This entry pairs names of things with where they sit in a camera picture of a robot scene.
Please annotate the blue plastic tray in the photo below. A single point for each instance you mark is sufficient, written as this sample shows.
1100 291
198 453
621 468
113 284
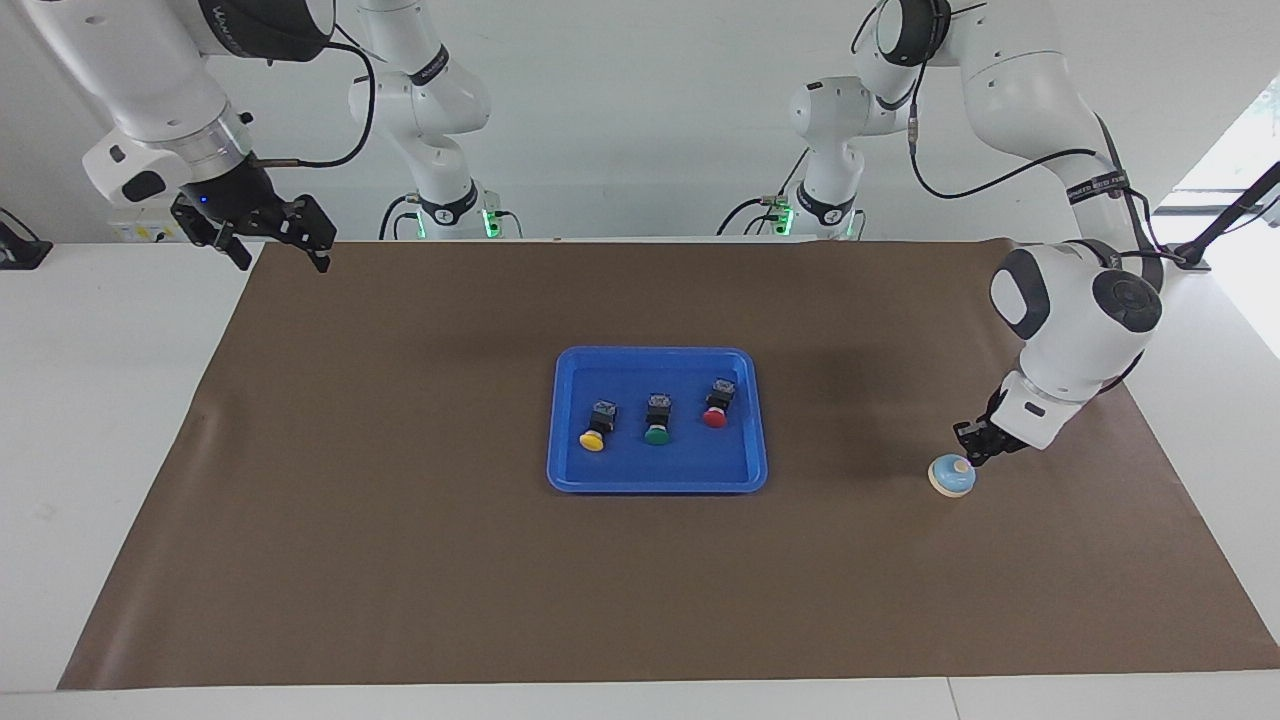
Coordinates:
650 465

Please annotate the yellow push button switch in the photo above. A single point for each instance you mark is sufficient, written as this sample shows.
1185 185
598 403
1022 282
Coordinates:
596 430

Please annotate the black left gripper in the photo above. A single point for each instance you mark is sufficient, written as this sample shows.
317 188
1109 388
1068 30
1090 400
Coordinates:
995 432

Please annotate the white wall socket box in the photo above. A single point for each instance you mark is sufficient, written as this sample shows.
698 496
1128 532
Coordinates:
145 232

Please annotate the green push button switch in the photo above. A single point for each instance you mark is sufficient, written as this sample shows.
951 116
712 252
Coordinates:
657 425

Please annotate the red push button switch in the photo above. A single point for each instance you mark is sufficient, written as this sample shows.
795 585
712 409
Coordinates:
717 408

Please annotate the black stand with square base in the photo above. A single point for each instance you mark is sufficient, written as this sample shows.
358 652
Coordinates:
20 252

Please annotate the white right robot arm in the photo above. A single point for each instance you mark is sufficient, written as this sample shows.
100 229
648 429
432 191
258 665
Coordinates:
140 80

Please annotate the brown table mat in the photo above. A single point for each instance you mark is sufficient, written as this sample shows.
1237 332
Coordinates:
640 580

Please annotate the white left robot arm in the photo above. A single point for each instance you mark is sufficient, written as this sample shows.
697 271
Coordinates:
1080 320

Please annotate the light blue service bell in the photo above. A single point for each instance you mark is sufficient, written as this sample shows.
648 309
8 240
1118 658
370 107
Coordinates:
952 480

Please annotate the black stand with long pole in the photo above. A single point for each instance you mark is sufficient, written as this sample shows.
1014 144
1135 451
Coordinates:
1240 205

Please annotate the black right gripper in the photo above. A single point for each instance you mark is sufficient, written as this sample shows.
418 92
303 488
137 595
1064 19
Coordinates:
235 200

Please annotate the bright window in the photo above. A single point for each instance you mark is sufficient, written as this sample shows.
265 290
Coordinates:
1250 140

